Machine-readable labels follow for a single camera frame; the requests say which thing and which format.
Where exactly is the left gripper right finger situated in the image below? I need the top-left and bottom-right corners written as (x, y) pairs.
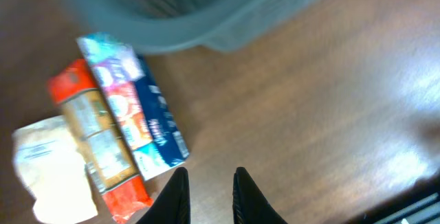
top-left (232, 167), bottom-right (287, 224)

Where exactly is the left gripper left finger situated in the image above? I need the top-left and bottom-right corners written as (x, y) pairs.
top-left (137, 167), bottom-right (190, 224)

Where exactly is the Kleenex tissue multipack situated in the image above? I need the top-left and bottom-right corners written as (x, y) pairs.
top-left (77, 34), bottom-right (190, 180)

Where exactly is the beige pouch with label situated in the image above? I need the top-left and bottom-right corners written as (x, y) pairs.
top-left (12, 115), bottom-right (98, 224)

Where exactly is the orange pasta packet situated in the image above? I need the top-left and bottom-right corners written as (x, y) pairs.
top-left (48, 59), bottom-right (153, 223)

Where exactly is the grey plastic basket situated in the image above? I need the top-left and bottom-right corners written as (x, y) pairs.
top-left (68, 0), bottom-right (318, 54)

